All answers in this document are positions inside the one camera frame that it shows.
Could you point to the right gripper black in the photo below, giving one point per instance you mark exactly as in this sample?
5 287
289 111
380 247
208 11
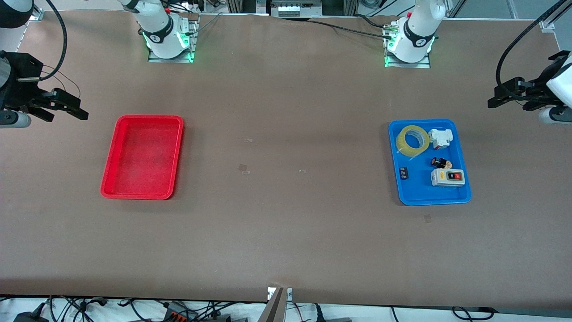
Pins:
18 91

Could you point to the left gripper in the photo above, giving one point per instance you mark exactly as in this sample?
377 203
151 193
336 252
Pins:
537 88

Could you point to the yellow clear tape roll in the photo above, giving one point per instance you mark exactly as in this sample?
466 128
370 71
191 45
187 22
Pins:
402 144

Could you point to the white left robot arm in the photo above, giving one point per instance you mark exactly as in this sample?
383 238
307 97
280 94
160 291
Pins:
413 38

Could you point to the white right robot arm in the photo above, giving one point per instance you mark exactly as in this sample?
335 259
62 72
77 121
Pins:
161 27

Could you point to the white circuit breaker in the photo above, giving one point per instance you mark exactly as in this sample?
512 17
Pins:
439 136

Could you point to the red plastic tray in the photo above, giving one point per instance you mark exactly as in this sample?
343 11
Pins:
142 156

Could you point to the black red push button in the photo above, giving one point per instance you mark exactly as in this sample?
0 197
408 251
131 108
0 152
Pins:
438 162

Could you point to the blue plastic tray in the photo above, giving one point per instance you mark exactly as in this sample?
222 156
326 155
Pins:
420 190

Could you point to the small black terminal block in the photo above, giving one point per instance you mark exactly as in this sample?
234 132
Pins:
404 173

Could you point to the black power adapter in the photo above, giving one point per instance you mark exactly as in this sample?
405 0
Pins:
29 316

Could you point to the orange black connector box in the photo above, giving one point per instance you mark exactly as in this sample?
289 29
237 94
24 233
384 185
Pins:
178 311

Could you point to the aluminium equipment rack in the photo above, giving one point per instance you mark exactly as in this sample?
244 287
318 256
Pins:
290 8

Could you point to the aluminium profile bar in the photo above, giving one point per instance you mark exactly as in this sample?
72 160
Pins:
278 304

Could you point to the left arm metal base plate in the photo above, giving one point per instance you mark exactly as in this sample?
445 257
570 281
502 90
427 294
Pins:
426 65

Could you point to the grey on-off switch box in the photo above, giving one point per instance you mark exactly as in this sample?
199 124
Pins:
442 178

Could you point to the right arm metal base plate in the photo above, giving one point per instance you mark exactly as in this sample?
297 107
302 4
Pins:
193 44

